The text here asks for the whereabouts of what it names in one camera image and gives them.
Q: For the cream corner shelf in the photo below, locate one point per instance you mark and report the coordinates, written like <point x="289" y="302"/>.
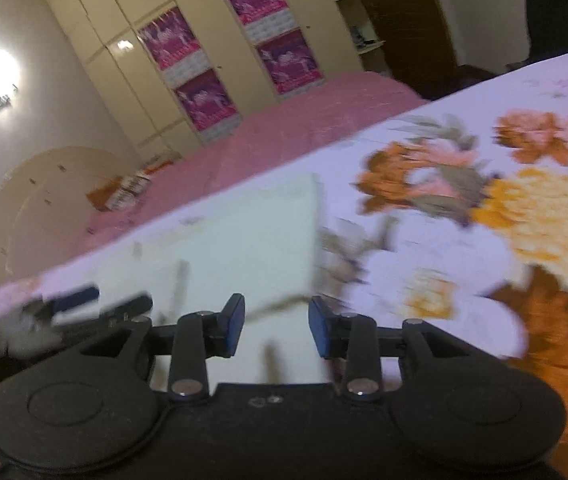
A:
<point x="363" y="50"/>

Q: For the floral printed blanket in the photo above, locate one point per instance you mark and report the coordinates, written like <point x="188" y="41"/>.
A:
<point x="463" y="240"/>

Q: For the dark brown door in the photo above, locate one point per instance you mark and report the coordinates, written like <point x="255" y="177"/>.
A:
<point x="403" y="20"/>

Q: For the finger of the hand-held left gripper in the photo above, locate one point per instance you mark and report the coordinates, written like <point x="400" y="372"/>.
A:
<point x="80" y="295"/>
<point x="124" y="307"/>

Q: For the pink checked bedspread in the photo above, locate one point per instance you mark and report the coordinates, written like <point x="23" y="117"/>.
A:
<point x="284" y="130"/>

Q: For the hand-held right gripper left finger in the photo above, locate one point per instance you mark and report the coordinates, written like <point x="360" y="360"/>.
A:
<point x="232" y="327"/>

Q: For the cream wardrobe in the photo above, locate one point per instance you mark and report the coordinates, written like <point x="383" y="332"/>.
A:
<point x="114" y="25"/>

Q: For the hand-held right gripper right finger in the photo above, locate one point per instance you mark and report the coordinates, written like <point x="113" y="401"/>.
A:
<point x="320" y="330"/>

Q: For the cream rounded headboard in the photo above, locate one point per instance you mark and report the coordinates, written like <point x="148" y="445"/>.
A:
<point x="44" y="195"/>

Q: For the white knit garment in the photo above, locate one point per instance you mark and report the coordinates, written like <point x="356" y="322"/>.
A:
<point x="244" y="240"/>

